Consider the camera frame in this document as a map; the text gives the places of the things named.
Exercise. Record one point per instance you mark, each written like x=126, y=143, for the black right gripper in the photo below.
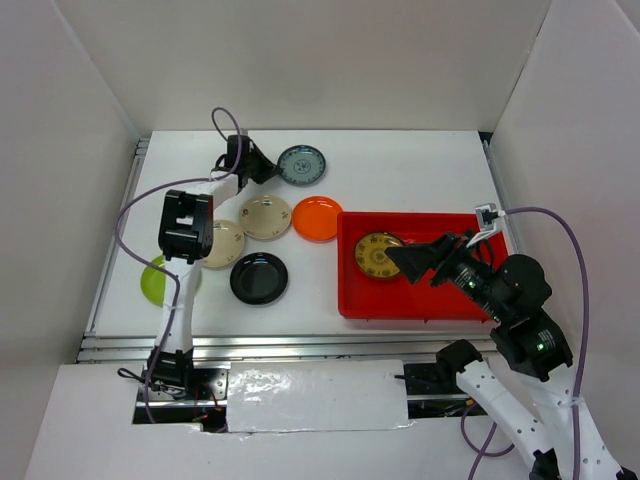
x=438, y=256

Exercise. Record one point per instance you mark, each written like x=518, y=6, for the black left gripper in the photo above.
x=269, y=169

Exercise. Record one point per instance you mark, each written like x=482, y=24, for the blue patterned plate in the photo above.
x=301, y=165

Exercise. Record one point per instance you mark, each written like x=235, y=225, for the yellow patterned dark-rimmed plate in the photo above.
x=371, y=258

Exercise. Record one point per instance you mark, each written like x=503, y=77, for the beige plate with motifs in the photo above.
x=228, y=244
x=265, y=217

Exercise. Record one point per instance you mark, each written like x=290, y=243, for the black plate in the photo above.
x=259, y=279

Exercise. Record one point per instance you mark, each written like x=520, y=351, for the lime green plate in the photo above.
x=159, y=288

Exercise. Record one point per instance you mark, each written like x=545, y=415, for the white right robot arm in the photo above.
x=560, y=440

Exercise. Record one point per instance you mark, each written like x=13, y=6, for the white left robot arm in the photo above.
x=186, y=237

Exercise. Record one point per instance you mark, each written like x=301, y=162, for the red plastic bin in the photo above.
x=360, y=296

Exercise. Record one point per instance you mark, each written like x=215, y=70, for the white front cover panel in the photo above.
x=320, y=396

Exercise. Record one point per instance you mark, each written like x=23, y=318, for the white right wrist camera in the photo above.
x=489, y=221

